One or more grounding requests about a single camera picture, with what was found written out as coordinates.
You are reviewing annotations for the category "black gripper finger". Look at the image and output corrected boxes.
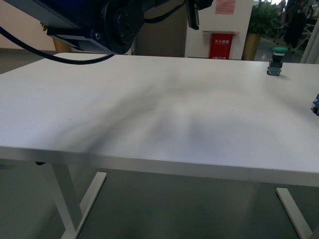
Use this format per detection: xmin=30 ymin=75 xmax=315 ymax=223
xmin=186 ymin=0 xmax=199 ymax=30

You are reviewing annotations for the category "grey door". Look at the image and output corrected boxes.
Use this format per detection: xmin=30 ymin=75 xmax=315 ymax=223
xmin=134 ymin=6 xmax=188 ymax=57

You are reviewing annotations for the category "red fire extinguisher box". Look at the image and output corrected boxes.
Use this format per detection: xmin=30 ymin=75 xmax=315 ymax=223
xmin=203 ymin=30 xmax=240 ymax=60

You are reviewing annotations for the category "right potted plant gold pot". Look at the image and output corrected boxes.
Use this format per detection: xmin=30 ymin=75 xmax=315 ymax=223
xmin=242 ymin=2 xmax=278 ymax=61

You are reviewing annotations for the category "potted plant gold pot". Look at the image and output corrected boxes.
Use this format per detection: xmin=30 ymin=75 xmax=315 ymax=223
xmin=242 ymin=2 xmax=278 ymax=61
xmin=40 ymin=22 xmax=72 ymax=53

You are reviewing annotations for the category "person in black clothes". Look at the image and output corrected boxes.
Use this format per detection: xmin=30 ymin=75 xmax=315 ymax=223
xmin=284 ymin=0 xmax=306 ymax=50

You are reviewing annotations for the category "left potted plant gold pot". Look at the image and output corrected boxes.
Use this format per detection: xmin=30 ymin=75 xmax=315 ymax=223
xmin=40 ymin=22 xmax=72 ymax=53

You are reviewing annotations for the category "white right table leg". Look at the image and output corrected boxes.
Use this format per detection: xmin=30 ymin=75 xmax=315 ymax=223
xmin=275 ymin=188 xmax=314 ymax=239

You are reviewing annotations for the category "white table leg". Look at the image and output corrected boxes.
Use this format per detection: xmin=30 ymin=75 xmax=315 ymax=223
xmin=46 ymin=164 xmax=107 ymax=239
xmin=275 ymin=188 xmax=314 ymax=239

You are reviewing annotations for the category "white left table leg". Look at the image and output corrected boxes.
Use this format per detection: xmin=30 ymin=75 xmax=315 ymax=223
xmin=46 ymin=164 xmax=107 ymax=239

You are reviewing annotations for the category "pink paper wall notice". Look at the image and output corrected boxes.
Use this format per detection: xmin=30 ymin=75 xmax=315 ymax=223
xmin=215 ymin=0 xmax=236 ymax=15

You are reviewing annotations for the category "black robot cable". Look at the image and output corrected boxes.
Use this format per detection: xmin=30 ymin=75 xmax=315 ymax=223
xmin=0 ymin=9 xmax=184 ymax=65

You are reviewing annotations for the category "green push button switch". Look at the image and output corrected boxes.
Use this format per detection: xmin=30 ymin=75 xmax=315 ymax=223
xmin=267 ymin=47 xmax=288 ymax=76

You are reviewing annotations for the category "red push button switch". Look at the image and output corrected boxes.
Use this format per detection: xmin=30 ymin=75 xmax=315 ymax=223
xmin=311 ymin=94 xmax=319 ymax=116

